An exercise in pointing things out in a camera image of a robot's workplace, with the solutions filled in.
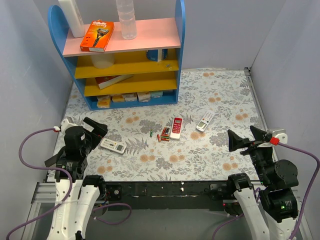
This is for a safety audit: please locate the grey white remote control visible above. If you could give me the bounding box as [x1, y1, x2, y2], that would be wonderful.
[100, 138, 127, 155]

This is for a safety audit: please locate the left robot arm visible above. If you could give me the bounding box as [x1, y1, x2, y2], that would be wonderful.
[47, 117, 108, 240]

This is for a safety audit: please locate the white remote with screen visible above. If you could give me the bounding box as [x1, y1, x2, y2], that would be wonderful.
[196, 111, 214, 132]

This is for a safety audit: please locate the red white remote control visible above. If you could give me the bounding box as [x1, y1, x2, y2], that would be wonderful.
[169, 117, 183, 140]

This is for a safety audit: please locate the cluster of batteries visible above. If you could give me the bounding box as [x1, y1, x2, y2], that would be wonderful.
[157, 127, 170, 143]

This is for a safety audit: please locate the yellow sponge pack left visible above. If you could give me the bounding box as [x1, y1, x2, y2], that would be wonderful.
[97, 95, 111, 109]

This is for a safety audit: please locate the black flat bar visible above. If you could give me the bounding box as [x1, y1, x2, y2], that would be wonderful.
[44, 154, 60, 168]

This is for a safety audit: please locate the floral table mat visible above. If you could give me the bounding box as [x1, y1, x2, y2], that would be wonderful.
[65, 70, 265, 181]

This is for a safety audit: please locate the white cup on shelf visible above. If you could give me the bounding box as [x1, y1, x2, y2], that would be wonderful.
[90, 53, 115, 69]

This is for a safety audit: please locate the blue shelf unit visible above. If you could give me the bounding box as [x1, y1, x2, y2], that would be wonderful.
[47, 0, 186, 111]

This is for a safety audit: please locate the blue white carton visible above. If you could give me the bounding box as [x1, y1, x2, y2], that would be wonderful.
[146, 48, 168, 62]

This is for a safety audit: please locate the orange razor box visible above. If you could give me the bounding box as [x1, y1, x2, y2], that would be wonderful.
[79, 20, 115, 53]

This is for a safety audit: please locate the white bottle on shelf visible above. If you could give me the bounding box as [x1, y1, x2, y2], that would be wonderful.
[58, 0, 85, 38]

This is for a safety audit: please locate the clear plastic water bottle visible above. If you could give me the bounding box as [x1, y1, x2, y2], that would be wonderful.
[116, 0, 137, 40]

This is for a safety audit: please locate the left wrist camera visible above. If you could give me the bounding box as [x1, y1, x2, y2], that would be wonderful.
[53, 117, 78, 135]

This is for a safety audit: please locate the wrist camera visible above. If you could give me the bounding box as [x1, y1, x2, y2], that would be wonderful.
[266, 128, 288, 146]
[53, 117, 78, 135]

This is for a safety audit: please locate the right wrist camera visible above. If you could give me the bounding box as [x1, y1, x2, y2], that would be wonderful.
[266, 128, 288, 146]

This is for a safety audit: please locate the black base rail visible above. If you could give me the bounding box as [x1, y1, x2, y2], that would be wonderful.
[105, 180, 237, 211]

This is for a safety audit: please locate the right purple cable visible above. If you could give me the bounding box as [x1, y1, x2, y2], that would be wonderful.
[211, 141, 320, 240]

